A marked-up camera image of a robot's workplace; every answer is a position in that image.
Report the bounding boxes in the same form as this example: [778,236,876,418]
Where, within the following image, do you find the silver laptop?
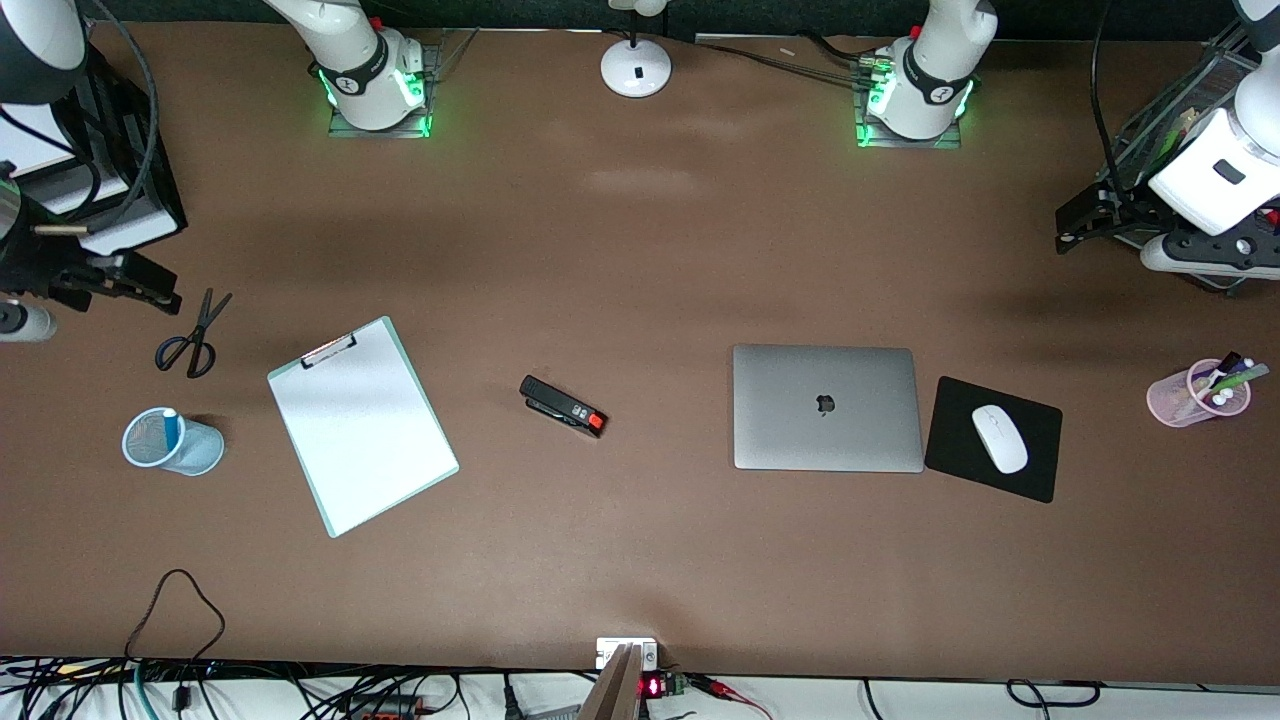
[732,344,925,474]

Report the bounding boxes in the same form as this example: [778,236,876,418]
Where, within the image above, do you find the black stacked paper tray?
[0,45,189,259]

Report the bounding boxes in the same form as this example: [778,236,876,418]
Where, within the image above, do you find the pink mesh pen cup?
[1147,358,1253,429]

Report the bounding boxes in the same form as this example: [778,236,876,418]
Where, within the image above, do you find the light blue mesh pen cup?
[122,406,226,477]

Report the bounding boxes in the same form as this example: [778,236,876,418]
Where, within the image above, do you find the white computer mouse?
[971,404,1030,475]

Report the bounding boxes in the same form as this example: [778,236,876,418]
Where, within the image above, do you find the black mouse pad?
[924,376,1064,504]

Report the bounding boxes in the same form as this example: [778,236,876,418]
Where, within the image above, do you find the mint green clipboard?
[267,316,461,539]

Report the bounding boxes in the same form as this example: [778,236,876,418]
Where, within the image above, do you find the black stapler red tip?
[519,375,609,439]

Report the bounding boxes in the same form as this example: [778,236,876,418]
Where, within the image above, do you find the white round lamp base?
[600,0,673,99]

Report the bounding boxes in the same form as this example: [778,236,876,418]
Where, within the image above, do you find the black hub orange ports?
[345,693,426,720]

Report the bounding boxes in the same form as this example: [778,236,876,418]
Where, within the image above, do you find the black handled scissors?
[154,288,234,380]

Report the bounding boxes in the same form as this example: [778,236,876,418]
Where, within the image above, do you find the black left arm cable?
[1088,0,1141,206]

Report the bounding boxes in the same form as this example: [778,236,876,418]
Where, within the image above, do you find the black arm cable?
[1088,0,1141,206]
[0,0,161,236]

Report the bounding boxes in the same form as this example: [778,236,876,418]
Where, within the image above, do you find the black wire mesh desk tray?
[1078,15,1280,296]

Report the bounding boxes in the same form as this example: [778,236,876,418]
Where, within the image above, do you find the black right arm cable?
[0,0,161,236]

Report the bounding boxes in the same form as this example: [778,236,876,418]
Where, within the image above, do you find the thin black looped cable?
[125,568,227,666]

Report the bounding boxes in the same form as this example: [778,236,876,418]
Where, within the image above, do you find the red wire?
[690,675,773,720]

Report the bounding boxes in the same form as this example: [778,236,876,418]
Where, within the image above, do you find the white mounting bracket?
[596,637,659,671]

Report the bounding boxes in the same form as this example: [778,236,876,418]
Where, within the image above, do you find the aluminium profile post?
[577,643,641,720]

